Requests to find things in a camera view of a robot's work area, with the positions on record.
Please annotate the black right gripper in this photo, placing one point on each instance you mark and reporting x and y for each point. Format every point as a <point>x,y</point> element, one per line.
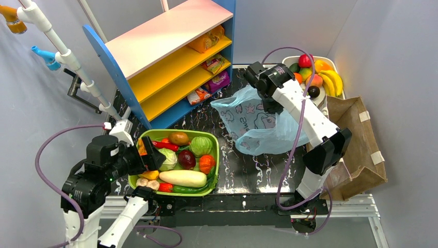
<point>268,104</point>

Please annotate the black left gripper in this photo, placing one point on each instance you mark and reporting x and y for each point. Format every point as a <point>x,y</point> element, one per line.
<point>149,157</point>

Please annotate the large orange pumpkin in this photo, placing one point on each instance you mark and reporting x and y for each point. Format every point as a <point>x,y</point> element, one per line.
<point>142,152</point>

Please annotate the orange fruit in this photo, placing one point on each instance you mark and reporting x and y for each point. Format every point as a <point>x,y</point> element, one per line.
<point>298,78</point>

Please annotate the light blue plastic bag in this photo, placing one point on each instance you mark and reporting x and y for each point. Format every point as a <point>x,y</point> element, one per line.
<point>254,131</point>

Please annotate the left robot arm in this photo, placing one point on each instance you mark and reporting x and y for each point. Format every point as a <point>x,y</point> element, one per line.
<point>107,159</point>

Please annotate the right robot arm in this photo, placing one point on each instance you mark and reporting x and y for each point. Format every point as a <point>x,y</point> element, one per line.
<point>280,91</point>

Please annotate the purple snack bag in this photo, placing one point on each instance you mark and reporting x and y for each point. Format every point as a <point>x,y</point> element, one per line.
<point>217,82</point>

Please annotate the green red snack bag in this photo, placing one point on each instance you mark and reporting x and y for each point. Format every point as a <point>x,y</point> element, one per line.
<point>214,63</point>

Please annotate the white orange snack bag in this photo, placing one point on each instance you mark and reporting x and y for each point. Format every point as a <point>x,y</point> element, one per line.
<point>197,96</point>

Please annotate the orange snack bag top shelf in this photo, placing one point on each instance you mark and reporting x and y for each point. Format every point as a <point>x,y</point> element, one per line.
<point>207,40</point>

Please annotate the long red chili pepper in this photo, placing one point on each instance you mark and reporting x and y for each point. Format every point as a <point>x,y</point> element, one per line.
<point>162,145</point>

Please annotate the yellow bell pepper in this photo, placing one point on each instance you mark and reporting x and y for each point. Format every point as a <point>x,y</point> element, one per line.
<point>150,175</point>

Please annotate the green cabbage near centre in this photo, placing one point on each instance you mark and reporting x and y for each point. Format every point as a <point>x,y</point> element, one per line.
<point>170,161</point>

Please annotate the green cabbage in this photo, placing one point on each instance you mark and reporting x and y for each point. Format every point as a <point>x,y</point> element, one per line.
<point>170,161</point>
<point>200,146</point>

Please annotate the green plastic vegetable bin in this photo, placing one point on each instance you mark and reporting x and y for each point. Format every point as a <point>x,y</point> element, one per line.
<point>159,134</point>

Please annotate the garlic bulb right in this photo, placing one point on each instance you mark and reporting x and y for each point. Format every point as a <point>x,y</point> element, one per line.
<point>153,184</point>

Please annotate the garlic bulb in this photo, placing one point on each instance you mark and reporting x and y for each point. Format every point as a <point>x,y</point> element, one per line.
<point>153,184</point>
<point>142,182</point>

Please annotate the garlic bulb left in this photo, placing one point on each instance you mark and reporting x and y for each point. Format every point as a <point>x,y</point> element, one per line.
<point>142,182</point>

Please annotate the green avocado at back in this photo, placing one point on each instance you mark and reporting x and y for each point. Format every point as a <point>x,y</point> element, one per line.
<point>295,68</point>

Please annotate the red bell pepper front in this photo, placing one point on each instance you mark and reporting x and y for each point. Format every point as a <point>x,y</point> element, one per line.
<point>166,187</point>

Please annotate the brown potato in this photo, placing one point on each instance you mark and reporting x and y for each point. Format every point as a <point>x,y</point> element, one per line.
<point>179,138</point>

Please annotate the dark red onion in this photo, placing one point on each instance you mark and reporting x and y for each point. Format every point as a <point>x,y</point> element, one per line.
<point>186,159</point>

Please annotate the green yellow mango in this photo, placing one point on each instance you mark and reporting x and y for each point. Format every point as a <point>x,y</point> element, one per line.
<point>305,73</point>

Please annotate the red apple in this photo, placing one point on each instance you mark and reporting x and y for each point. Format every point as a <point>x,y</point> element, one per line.
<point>305,61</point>

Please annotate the green chili pepper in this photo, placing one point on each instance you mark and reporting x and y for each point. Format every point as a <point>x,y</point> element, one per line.
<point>188,190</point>

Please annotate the white radish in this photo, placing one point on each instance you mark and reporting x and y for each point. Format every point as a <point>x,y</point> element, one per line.
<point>185,178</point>

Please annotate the green cabbage at back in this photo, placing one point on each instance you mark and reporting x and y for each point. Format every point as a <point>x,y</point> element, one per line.
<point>200,146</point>

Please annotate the dark avocado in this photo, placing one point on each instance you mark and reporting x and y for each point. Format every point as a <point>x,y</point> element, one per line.
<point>313,92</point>

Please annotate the peach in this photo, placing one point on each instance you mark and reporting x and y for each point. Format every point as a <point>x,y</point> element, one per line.
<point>317,81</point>

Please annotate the small orange pumpkin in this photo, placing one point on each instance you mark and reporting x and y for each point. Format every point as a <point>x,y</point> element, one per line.
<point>206,162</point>

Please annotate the orange mango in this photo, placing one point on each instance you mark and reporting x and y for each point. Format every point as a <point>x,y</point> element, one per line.
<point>321,66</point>

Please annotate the white fruit tray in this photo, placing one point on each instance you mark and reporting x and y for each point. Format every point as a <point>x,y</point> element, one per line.
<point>321,101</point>

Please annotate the green leaf sprig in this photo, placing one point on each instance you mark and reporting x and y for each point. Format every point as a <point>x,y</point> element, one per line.
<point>212,178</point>

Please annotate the yellow banana bunch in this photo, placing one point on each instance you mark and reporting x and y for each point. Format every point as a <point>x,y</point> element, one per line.
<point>332,83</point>

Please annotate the blue yellow shelf unit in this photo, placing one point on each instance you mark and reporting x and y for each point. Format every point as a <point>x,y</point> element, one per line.
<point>152,66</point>

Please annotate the white pipe stand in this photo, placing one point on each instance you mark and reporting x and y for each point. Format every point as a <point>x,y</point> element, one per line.
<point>29,12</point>

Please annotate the aluminium base frame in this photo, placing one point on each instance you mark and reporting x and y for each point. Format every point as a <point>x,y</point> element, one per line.
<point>259,209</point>

